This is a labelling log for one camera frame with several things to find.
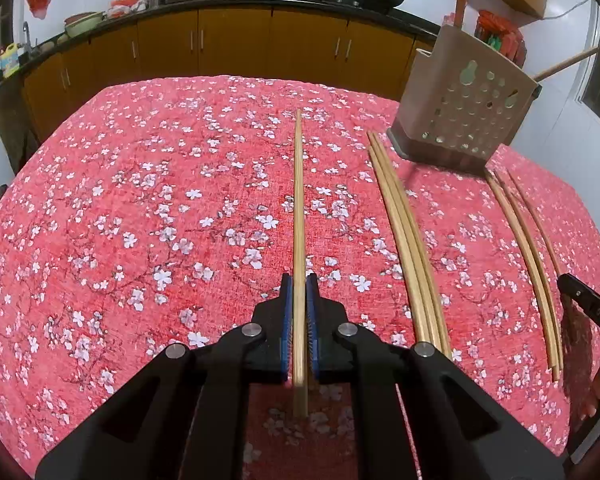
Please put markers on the green basin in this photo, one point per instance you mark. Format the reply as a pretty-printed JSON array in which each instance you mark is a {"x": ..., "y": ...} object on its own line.
[{"x": 84, "y": 24}]

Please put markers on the orange lower kitchen cabinets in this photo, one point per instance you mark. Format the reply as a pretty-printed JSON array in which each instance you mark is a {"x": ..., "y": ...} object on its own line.
[{"x": 230, "y": 45}]

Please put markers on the wooden pole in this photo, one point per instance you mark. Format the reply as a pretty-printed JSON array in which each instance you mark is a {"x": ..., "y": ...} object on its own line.
[{"x": 565, "y": 65}]

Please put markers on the red packaged goods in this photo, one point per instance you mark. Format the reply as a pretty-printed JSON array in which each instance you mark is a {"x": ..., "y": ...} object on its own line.
[{"x": 502, "y": 35}]

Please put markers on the metal faucet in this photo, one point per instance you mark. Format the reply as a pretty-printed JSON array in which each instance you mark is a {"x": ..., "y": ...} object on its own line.
[{"x": 28, "y": 35}]

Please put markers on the yellow detergent bottle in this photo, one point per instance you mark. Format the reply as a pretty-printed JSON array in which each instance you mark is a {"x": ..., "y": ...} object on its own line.
[{"x": 10, "y": 62}]

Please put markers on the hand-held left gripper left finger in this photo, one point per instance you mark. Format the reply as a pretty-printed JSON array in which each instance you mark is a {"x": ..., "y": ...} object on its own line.
[{"x": 286, "y": 330}]

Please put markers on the beige perforated chopstick holder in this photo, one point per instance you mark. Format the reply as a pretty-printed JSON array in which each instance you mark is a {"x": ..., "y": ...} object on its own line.
[{"x": 460, "y": 110}]

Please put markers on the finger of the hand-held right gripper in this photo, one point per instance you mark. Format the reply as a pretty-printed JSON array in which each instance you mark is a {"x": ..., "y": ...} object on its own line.
[
  {"x": 597, "y": 425},
  {"x": 587, "y": 302}
]

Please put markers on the red bag on counter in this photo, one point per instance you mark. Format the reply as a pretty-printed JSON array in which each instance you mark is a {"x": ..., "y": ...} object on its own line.
[{"x": 122, "y": 6}]

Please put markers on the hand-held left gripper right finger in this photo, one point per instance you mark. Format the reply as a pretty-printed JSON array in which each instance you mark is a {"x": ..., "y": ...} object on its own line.
[{"x": 312, "y": 330}]

